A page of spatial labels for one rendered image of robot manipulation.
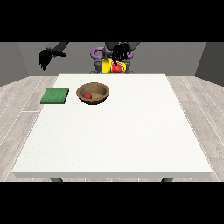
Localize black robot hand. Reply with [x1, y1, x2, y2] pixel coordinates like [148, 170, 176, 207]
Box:
[111, 42, 131, 67]
[38, 48, 67, 72]

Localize yellow cup with melon print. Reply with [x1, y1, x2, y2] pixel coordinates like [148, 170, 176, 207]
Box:
[101, 57, 127, 74]

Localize green square pad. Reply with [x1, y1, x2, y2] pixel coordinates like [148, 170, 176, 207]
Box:
[39, 87, 70, 105]

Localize brown wooden bowl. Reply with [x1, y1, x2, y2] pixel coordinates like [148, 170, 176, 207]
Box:
[75, 81, 111, 106]

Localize grey robot trunk purple rings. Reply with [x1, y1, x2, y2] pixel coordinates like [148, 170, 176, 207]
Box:
[88, 42, 136, 75]

